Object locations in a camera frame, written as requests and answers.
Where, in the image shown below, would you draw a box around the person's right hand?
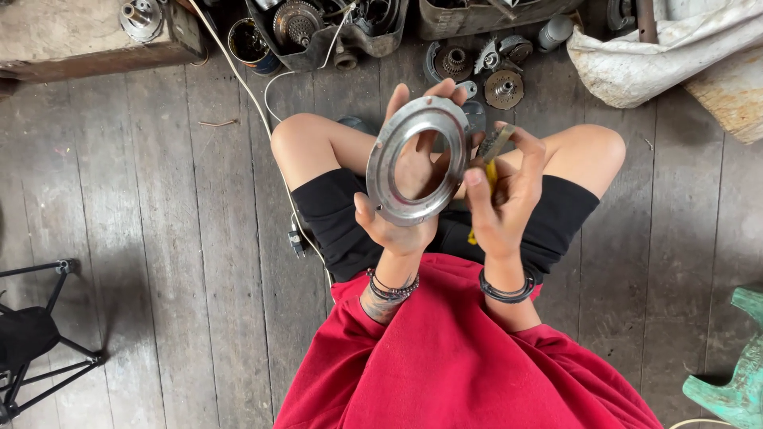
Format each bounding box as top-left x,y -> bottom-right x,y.
464,121 -> 548,260

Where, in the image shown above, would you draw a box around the person's left hand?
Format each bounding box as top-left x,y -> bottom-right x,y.
353,79 -> 472,258

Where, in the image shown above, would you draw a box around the round metal ring plate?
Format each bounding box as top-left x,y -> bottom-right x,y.
365,95 -> 472,228

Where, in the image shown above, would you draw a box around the yellow-handled wire brush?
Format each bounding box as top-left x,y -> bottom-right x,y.
467,123 -> 517,246

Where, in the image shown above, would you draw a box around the black shorts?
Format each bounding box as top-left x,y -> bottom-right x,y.
291,168 -> 601,285

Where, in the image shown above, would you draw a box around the person's right leg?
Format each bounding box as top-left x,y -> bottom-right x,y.
452,123 -> 627,201

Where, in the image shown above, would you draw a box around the person's leg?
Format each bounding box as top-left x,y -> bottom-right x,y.
452,123 -> 627,201
270,113 -> 391,193

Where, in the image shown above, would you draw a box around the dark grey cover part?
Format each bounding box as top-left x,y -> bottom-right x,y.
460,99 -> 488,135
336,116 -> 380,137

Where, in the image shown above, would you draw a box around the person's left leg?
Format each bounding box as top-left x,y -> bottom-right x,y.
270,113 -> 391,193

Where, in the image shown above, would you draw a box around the rusty round sprocket disc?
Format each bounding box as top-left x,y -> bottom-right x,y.
483,70 -> 525,111

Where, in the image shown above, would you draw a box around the red shirt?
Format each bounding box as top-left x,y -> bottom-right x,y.
273,253 -> 664,429

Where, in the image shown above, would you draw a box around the clutch housing with gear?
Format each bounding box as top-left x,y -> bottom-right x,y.
423,41 -> 474,84

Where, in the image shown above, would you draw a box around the silver clutch shoe assembly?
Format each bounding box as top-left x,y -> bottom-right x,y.
474,35 -> 535,75

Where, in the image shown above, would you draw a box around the grey metal cylinder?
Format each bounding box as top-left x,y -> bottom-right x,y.
538,14 -> 575,52

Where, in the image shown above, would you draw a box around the grey tub of engine parts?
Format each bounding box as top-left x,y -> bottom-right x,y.
416,0 -> 586,41

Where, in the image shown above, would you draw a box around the white cloth sack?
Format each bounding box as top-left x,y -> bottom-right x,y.
565,0 -> 763,110

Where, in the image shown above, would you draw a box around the black tub of engine parts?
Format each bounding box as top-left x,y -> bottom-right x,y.
245,0 -> 411,73

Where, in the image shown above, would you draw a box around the dirty oil can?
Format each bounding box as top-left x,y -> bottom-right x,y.
227,17 -> 283,77

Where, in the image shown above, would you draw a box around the dark round metal part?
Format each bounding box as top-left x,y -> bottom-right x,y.
607,0 -> 636,32

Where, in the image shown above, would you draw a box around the rusty metal pipe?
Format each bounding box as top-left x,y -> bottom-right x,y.
634,0 -> 660,45

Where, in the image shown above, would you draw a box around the pale wooden block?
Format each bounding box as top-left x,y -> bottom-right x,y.
682,58 -> 763,145

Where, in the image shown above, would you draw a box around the silver metal hub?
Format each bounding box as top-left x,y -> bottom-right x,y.
118,0 -> 165,44

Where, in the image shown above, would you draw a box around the worn wooden box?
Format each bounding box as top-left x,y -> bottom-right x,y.
0,0 -> 207,84

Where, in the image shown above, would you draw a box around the black folding stand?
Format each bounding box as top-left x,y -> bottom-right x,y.
0,258 -> 106,425

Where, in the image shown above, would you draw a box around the dark beaded bracelets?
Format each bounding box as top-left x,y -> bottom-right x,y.
366,267 -> 420,301

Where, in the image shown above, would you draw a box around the black cord bracelets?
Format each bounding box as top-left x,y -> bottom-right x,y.
478,267 -> 537,305

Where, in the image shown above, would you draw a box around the white power cable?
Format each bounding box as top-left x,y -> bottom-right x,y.
188,0 -> 360,288
668,418 -> 741,429

